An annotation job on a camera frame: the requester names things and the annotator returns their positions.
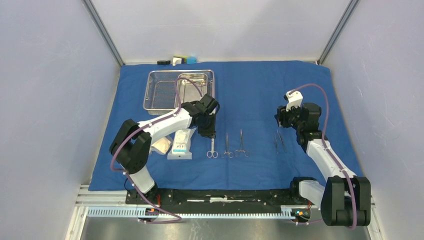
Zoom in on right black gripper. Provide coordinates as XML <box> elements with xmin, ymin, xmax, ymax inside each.
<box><xmin>273</xmin><ymin>101</ymin><xmax>304</xmax><ymax>131</ymax></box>

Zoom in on steel toothed tissue forceps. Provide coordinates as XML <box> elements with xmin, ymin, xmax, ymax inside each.
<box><xmin>276</xmin><ymin>129</ymin><xmax>287</xmax><ymax>153</ymax></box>

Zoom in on steel surgical scissors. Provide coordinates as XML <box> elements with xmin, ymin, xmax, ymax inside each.
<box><xmin>206</xmin><ymin>138</ymin><xmax>219</xmax><ymax>159</ymax></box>

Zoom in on steel ring-handled forceps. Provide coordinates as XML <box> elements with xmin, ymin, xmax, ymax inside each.
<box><xmin>220</xmin><ymin>133</ymin><xmax>234</xmax><ymax>159</ymax></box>

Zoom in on white sterile packet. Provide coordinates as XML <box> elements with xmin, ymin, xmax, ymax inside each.
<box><xmin>167</xmin><ymin>128</ymin><xmax>196</xmax><ymax>160</ymax></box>

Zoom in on blue surgical wrap cloth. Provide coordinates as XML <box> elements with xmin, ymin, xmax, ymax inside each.
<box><xmin>88</xmin><ymin>60</ymin><xmax>367</xmax><ymax>192</ymax></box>

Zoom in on steel hemostat forceps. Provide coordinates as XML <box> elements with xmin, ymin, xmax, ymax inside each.
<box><xmin>234</xmin><ymin>129</ymin><xmax>250</xmax><ymax>157</ymax></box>

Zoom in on beige gauze packet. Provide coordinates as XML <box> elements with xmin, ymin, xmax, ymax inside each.
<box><xmin>150</xmin><ymin>135</ymin><xmax>173</xmax><ymax>155</ymax></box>

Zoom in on metal mesh tray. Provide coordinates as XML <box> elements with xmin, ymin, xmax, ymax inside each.
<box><xmin>143</xmin><ymin>69</ymin><xmax>215</xmax><ymax>116</ymax></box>

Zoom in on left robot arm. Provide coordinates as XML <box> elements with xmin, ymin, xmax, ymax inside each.
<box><xmin>109</xmin><ymin>93</ymin><xmax>220</xmax><ymax>204</ymax></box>

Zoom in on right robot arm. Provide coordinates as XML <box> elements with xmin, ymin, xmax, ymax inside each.
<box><xmin>274</xmin><ymin>102</ymin><xmax>371</xmax><ymax>227</ymax></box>

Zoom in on steel needle holder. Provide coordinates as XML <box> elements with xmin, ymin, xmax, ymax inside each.
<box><xmin>190</xmin><ymin>80</ymin><xmax>207</xmax><ymax>97</ymax></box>

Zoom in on cyan blue block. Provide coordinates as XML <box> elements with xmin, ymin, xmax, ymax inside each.
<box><xmin>185</xmin><ymin>56</ymin><xmax>198</xmax><ymax>65</ymax></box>

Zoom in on white and yellow block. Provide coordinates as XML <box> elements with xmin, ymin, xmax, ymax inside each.
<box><xmin>171</xmin><ymin>55</ymin><xmax>187</xmax><ymax>66</ymax></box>

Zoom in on small black block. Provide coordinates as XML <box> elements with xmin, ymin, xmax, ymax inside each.
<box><xmin>156</xmin><ymin>60</ymin><xmax>171</xmax><ymax>65</ymax></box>

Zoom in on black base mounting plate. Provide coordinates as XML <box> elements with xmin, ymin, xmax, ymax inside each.
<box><xmin>145</xmin><ymin>188</ymin><xmax>319</xmax><ymax>215</ymax></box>

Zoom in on slotted cable duct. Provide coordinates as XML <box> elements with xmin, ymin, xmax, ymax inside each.
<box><xmin>86</xmin><ymin>206</ymin><xmax>310</xmax><ymax>220</ymax></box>

